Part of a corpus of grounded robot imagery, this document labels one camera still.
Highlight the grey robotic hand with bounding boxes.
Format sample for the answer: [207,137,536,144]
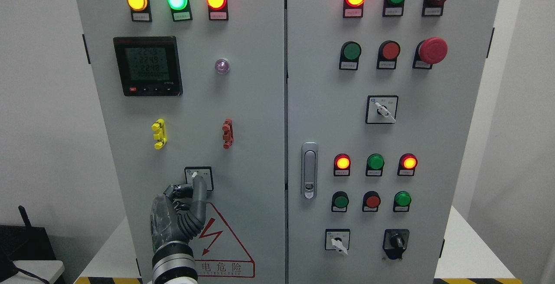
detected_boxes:
[150,173,207,251]

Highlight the rotary selector switch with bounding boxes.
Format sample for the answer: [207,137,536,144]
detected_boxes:
[184,166,214,191]

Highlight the green lit indicator light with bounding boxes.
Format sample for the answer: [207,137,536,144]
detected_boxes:
[167,0,193,22]

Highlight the yellow indicator light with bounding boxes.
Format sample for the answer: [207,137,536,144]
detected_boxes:
[127,0,151,23]

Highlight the red electric hazard sticker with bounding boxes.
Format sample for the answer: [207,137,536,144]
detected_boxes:
[189,202,255,278]

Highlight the yellow terminal connector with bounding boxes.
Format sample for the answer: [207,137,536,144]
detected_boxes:
[151,118,168,150]

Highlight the red terminal connector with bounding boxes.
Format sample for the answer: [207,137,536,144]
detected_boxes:
[222,118,234,149]

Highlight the white table at left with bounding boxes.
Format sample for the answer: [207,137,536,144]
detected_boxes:
[1,260,65,284]

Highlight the grey left cabinet door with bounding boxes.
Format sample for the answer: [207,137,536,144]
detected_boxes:
[77,0,285,284]

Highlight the grey cabinet door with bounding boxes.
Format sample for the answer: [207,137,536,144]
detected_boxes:
[287,0,498,284]
[77,0,285,284]

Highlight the black digital power meter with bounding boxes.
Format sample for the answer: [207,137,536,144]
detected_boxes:
[113,36,183,96]

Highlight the small purple indicator lamp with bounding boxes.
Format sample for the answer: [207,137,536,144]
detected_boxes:
[214,58,230,75]

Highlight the black box with antenna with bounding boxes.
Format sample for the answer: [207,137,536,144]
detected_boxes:
[0,206,56,283]

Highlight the green push button lower left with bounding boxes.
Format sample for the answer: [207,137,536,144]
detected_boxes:
[331,191,349,212]

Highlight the green push button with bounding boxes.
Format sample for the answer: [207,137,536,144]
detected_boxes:
[339,41,362,71]
[392,191,412,212]
[331,191,349,212]

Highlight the red lit indicator lower left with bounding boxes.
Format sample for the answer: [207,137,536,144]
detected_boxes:
[333,153,351,176]

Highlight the red push button lower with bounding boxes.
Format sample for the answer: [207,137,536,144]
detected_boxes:
[362,191,381,212]

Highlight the red push button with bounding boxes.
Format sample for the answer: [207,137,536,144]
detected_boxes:
[362,191,381,212]
[376,40,401,69]

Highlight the green indicator lower middle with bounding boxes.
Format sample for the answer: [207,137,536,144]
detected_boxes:
[366,153,385,177]

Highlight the red lit indicator light left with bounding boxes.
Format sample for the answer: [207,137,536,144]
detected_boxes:
[206,0,229,21]

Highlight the green push button lower right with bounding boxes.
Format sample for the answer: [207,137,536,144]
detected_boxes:
[392,191,412,212]

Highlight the red lit indicator lower right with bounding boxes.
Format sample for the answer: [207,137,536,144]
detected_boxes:
[397,153,418,176]

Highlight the green push button upper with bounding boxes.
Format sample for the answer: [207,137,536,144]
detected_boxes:
[339,41,362,71]

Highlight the grey right cabinet door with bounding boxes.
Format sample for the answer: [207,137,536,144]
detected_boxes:
[287,0,498,284]

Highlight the red push button upper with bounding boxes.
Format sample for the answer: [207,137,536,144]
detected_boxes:
[376,40,401,69]

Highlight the red lit indicator top right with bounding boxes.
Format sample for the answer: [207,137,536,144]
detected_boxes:
[343,0,365,19]

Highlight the red emergency stop button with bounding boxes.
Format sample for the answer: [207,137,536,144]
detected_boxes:
[412,37,448,69]

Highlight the green indicator top right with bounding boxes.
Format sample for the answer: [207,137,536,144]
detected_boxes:
[382,0,405,17]

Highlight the silver door handle lock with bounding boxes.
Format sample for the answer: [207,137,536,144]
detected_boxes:
[301,142,318,199]

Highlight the lower white selector switch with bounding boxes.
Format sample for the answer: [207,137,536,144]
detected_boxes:
[325,229,350,256]

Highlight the black knob selector switch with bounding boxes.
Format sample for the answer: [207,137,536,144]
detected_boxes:
[382,229,410,260]

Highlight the upper right selector switch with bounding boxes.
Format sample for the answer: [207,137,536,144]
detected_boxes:
[366,95,398,124]

